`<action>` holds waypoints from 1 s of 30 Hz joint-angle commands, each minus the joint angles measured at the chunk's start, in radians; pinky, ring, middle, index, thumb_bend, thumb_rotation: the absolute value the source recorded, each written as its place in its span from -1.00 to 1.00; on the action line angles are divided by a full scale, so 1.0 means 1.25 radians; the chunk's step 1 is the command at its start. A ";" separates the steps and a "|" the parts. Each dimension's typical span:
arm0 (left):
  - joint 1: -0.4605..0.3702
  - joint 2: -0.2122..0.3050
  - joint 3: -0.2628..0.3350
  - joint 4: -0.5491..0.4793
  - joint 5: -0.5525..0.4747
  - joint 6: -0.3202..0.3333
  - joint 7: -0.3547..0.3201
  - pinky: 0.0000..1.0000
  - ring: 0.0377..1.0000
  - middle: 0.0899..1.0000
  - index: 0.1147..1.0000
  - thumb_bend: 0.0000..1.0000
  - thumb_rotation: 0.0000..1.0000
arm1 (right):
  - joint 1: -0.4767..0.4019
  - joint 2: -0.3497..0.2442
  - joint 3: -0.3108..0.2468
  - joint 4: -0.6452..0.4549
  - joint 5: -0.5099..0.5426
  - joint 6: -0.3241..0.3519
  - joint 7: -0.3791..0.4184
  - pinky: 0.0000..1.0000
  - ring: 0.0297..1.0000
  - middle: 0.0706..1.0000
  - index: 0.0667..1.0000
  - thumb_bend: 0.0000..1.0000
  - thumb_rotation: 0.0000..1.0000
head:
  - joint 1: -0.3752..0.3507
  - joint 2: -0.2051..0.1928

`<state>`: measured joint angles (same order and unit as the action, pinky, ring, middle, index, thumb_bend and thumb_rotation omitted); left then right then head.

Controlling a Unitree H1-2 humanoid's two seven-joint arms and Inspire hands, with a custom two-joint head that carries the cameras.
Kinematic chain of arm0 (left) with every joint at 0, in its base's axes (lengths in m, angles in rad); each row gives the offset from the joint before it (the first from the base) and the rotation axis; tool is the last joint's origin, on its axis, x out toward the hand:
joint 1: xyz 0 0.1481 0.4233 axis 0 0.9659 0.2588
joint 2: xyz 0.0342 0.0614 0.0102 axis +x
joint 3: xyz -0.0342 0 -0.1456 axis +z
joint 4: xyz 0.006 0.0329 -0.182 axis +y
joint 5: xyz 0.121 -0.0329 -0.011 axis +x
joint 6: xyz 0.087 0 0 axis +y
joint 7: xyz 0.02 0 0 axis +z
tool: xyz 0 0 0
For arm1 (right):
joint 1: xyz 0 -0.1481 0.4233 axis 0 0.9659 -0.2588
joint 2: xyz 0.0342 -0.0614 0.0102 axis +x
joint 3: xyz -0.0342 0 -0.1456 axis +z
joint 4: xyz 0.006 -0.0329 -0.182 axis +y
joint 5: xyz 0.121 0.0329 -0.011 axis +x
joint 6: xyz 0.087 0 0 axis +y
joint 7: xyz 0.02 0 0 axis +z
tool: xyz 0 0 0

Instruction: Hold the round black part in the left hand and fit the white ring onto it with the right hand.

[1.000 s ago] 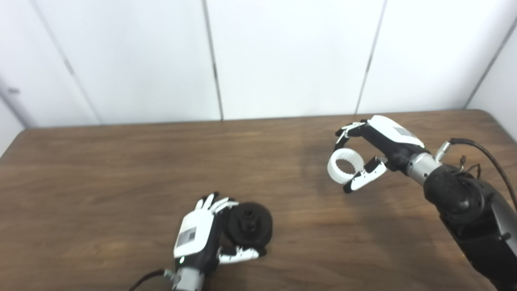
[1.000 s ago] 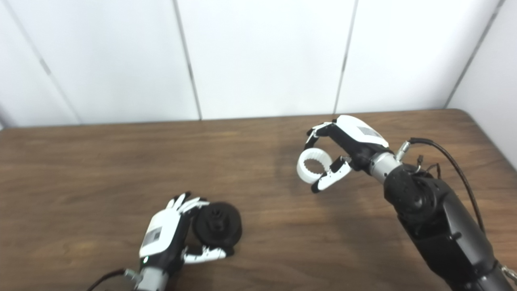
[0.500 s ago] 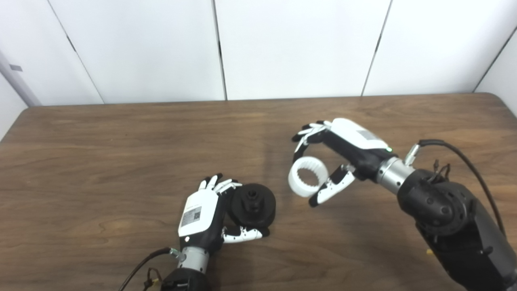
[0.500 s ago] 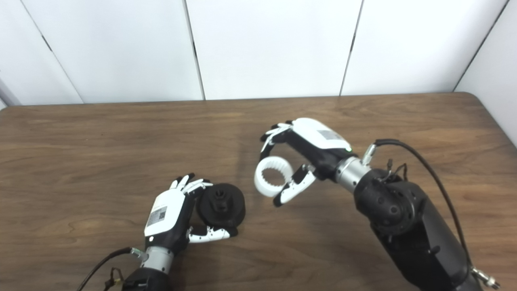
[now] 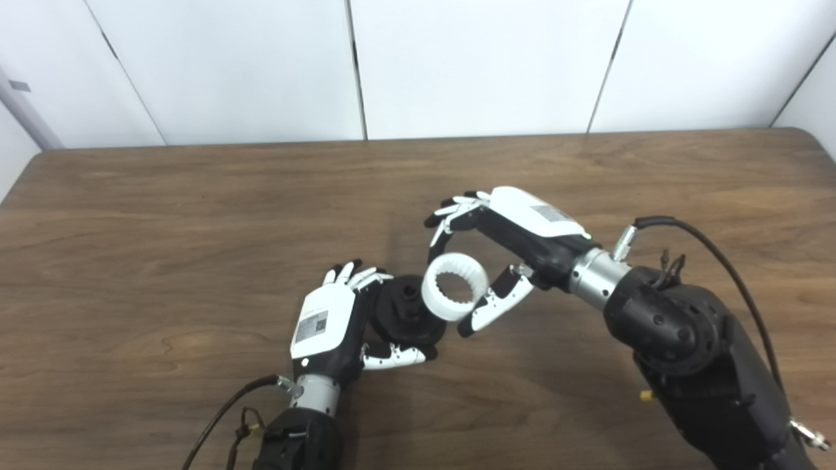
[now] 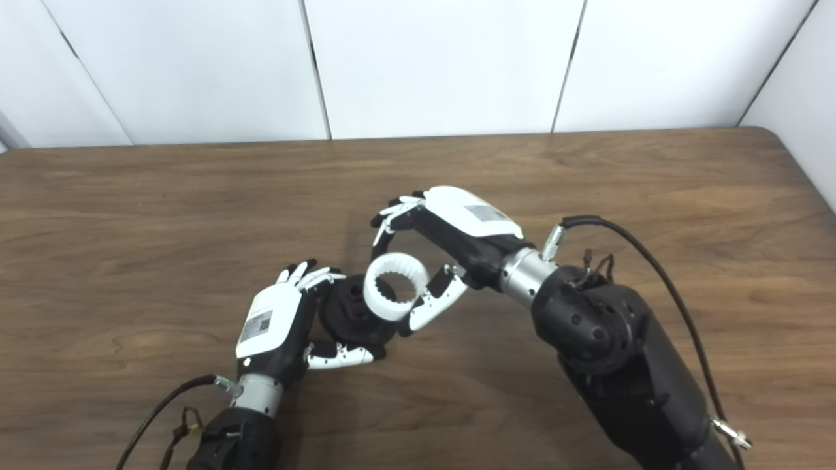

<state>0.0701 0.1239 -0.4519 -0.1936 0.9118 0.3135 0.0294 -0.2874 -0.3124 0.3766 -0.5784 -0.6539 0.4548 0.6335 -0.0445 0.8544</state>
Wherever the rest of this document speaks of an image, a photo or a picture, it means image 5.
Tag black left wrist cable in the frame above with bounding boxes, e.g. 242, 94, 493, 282
182, 373, 304, 470

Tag round black stepped part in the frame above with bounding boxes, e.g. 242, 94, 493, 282
372, 275, 448, 347

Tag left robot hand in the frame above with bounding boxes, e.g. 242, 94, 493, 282
290, 259, 438, 386

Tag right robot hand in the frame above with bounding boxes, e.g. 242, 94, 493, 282
423, 187, 602, 339

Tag thin right wrist wires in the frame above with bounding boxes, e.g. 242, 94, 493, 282
656, 250, 686, 288

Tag gray wall corner post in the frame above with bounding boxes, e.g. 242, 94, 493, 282
0, 65, 65, 149

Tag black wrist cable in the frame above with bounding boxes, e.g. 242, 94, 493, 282
611, 215, 833, 452
182, 373, 304, 470

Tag thin wrist wires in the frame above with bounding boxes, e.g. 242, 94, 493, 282
225, 407, 265, 470
656, 250, 686, 288

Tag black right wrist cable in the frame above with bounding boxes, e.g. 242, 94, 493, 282
611, 215, 833, 452

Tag thin left wrist wires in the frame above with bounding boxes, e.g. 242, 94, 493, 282
225, 407, 265, 470

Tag white toothed ring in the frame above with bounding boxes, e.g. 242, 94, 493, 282
421, 253, 490, 322

